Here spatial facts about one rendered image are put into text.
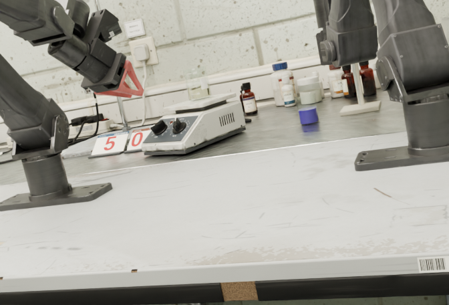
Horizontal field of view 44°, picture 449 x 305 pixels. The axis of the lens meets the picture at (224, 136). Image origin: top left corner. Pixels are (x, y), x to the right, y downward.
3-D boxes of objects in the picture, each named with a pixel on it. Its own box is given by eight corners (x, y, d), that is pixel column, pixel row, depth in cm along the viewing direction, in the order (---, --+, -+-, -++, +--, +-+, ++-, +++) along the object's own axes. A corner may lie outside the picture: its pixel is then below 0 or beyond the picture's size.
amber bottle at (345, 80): (358, 94, 144) (352, 60, 142) (359, 95, 140) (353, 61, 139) (344, 97, 144) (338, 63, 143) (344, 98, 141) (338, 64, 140)
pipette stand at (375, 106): (379, 110, 113) (369, 47, 111) (339, 116, 116) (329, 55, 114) (381, 104, 121) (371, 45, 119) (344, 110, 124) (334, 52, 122)
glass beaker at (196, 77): (217, 97, 121) (210, 61, 120) (206, 102, 116) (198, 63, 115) (193, 102, 124) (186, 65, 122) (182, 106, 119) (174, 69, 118)
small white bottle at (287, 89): (285, 106, 151) (280, 76, 149) (296, 104, 150) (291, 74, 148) (284, 108, 148) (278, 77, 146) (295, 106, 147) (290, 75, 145)
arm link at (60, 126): (21, 120, 95) (0, 127, 90) (65, 112, 92) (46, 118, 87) (31, 156, 96) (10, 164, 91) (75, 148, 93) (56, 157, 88)
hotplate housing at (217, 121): (186, 156, 108) (177, 115, 106) (141, 157, 116) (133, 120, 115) (254, 128, 124) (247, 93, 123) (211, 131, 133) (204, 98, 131)
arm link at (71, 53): (76, 47, 109) (47, 27, 104) (95, 35, 106) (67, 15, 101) (70, 75, 105) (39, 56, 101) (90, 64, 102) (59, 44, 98)
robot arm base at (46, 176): (7, 156, 98) (-22, 166, 91) (103, 141, 91) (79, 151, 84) (19, 199, 99) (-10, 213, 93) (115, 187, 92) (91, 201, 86)
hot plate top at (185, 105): (202, 107, 112) (200, 103, 112) (162, 112, 120) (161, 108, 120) (238, 95, 121) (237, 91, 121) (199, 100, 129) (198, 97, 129)
